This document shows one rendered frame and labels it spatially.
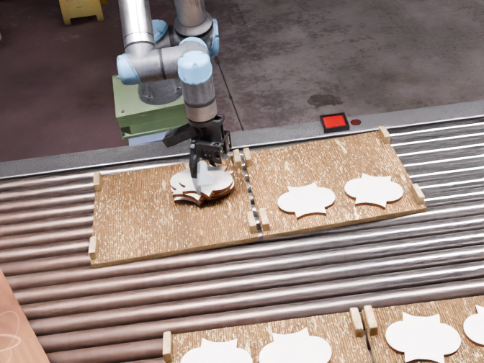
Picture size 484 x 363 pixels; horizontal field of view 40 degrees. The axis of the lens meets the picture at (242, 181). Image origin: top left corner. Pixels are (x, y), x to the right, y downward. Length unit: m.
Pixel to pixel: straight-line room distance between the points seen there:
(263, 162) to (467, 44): 2.81
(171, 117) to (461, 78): 2.34
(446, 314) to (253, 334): 0.40
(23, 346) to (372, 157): 1.02
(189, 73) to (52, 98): 2.87
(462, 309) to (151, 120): 1.13
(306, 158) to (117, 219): 0.54
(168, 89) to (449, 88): 2.23
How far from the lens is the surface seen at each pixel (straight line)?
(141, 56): 1.61
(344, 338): 1.40
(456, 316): 1.45
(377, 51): 4.36
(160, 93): 2.10
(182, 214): 1.70
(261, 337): 1.40
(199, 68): 1.49
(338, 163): 1.82
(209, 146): 1.59
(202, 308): 1.50
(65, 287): 1.63
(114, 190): 1.83
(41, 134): 3.99
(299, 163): 1.82
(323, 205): 1.66
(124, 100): 2.18
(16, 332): 1.41
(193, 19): 1.98
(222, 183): 1.69
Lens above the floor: 2.04
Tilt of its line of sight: 38 degrees down
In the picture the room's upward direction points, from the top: 7 degrees counter-clockwise
